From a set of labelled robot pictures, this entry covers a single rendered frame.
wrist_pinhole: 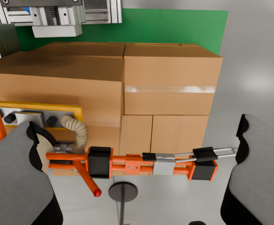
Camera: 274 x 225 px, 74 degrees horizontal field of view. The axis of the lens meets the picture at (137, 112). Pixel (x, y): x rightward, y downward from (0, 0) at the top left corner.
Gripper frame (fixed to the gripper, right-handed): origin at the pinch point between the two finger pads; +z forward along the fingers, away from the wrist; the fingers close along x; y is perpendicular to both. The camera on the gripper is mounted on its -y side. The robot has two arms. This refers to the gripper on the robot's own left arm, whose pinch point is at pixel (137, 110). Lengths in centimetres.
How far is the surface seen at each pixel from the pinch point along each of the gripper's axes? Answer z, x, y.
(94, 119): 58, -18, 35
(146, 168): 34, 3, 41
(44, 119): 45, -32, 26
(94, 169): 33, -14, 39
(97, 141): 58, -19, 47
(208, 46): 152, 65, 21
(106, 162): 32.6, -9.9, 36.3
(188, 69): 98, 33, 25
